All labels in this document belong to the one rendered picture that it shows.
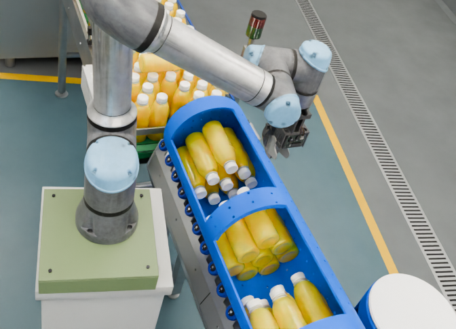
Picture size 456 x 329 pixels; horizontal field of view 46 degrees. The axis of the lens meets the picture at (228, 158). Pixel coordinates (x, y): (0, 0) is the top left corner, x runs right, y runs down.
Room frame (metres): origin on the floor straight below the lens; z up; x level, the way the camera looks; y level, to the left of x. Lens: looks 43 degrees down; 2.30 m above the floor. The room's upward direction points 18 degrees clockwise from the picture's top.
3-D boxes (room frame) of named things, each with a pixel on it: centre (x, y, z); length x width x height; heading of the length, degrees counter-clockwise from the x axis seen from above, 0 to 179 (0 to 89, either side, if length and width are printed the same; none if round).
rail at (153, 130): (1.52, 0.19, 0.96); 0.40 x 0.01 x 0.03; 124
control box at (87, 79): (1.46, 0.50, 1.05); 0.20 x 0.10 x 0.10; 34
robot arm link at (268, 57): (1.04, -0.03, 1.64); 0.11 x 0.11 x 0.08; 20
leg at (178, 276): (1.44, 0.05, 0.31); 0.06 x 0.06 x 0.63; 34
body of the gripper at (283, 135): (1.08, -0.12, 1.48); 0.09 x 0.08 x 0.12; 34
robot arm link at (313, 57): (1.09, -0.11, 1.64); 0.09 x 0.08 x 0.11; 110
